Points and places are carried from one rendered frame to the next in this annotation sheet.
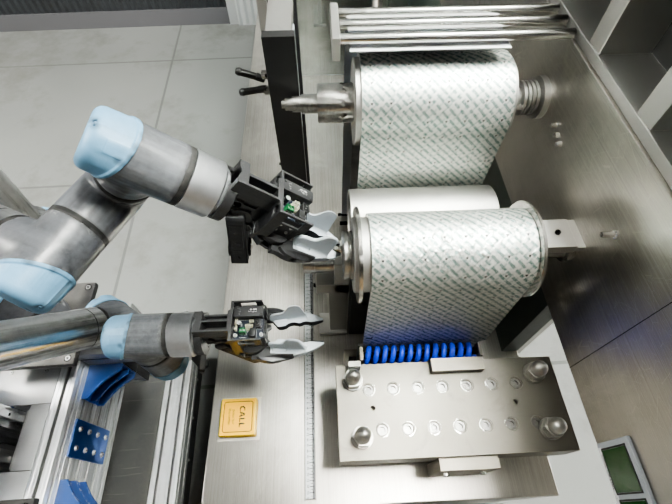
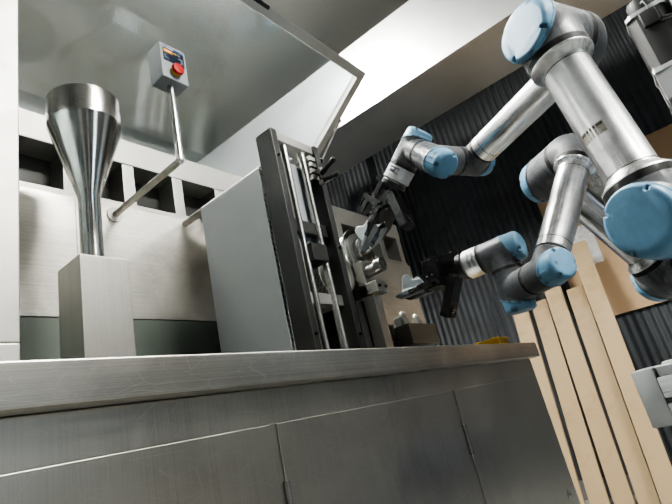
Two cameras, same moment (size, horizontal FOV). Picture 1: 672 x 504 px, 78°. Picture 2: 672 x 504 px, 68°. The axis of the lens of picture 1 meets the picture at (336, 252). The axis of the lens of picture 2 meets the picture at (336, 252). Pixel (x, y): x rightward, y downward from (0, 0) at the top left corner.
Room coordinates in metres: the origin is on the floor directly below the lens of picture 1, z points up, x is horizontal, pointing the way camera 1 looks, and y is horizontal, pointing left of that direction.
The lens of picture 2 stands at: (1.45, 0.76, 0.79)
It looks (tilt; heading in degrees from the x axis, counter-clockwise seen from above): 19 degrees up; 218
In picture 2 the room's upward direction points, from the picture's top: 13 degrees counter-clockwise
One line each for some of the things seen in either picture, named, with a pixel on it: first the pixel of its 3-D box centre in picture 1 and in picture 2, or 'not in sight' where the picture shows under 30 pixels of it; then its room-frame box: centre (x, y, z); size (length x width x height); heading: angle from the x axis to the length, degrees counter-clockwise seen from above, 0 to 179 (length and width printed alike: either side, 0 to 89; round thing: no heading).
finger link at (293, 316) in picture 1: (295, 314); (407, 285); (0.30, 0.07, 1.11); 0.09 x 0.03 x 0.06; 101
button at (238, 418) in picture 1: (239, 417); (492, 344); (0.17, 0.19, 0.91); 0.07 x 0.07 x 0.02; 3
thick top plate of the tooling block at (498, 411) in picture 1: (447, 409); (372, 351); (0.16, -0.20, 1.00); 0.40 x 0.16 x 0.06; 93
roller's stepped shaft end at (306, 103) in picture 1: (299, 104); not in sight; (0.58, 0.06, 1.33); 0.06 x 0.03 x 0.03; 93
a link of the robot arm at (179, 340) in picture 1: (187, 332); (472, 262); (0.27, 0.26, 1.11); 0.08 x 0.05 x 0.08; 2
